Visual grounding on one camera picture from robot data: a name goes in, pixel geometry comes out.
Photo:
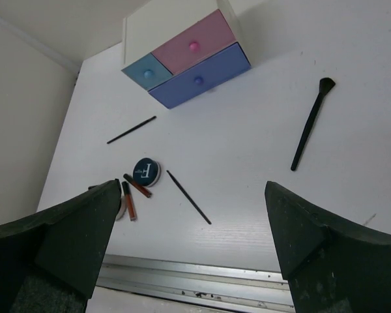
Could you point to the pink drawer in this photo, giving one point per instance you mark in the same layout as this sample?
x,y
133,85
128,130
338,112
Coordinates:
x,y
198,42

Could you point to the white drawer cabinet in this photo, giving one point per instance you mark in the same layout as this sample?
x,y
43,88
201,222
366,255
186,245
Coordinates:
x,y
159,21

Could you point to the thin black brush far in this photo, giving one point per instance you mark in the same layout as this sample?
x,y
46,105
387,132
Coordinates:
x,y
132,129

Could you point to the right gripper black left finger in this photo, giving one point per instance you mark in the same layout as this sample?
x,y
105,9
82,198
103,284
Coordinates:
x,y
50,261

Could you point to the black lid powder jar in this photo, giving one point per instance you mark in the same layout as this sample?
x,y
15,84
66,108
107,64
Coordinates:
x,y
121,210

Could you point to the aluminium table rail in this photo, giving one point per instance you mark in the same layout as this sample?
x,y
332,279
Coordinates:
x,y
224,288

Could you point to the thin black brush near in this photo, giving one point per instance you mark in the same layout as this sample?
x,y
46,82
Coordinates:
x,y
189,198

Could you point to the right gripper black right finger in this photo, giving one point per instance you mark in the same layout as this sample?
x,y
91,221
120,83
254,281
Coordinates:
x,y
331,264

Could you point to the red lip gloss tube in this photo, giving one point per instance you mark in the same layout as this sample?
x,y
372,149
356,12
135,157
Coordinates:
x,y
129,201
139,187

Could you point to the light blue small drawer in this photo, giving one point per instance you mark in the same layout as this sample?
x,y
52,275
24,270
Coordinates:
x,y
147,72

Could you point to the navy lid powder jar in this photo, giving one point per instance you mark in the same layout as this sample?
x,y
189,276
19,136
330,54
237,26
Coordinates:
x,y
147,172

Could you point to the thin black brush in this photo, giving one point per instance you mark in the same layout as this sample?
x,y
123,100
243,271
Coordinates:
x,y
189,198
132,129

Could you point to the purple wide drawer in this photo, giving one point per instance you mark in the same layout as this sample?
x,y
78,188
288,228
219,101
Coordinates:
x,y
208,74

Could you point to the large black makeup brush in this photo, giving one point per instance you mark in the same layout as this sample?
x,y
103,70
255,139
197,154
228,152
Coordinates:
x,y
325,86

